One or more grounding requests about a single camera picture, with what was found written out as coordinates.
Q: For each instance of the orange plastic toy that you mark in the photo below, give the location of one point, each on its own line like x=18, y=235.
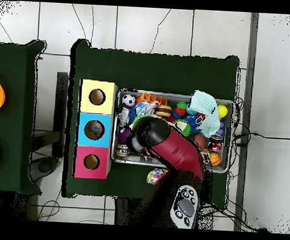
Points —
x=153, y=98

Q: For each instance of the toy burger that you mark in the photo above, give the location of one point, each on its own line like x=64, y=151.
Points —
x=163, y=112

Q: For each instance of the silver crumpled packet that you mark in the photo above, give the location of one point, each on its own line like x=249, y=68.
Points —
x=124, y=116

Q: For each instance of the mint green cloth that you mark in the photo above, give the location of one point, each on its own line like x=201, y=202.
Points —
x=206, y=108

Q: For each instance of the colourful dotted packet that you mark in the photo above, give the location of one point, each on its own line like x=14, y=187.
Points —
x=155, y=176

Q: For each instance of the clear shallow bin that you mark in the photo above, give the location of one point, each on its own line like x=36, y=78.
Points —
x=119, y=157

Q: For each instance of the small orange basketball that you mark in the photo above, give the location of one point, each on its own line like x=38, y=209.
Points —
x=214, y=159

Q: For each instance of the dark green table cloth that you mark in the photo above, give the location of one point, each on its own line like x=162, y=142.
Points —
x=152, y=69
x=17, y=57

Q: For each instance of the purple spiky ball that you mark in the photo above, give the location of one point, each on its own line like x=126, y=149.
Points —
x=124, y=135

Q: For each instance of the brown rubber ball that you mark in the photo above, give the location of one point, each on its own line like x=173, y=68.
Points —
x=200, y=141

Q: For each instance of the yellow ball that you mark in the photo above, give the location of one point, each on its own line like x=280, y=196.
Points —
x=222, y=111

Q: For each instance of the black and white soccer ball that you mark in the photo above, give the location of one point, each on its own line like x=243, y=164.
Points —
x=128, y=100

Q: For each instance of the wooden box with three holes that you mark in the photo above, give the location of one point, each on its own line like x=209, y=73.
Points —
x=84, y=133

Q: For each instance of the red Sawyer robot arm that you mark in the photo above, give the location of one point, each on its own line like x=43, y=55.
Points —
x=177, y=148

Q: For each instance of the black stand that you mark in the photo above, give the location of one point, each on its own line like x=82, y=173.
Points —
x=61, y=113

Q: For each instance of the small green spiky ball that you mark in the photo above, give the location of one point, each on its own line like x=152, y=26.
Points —
x=184, y=127

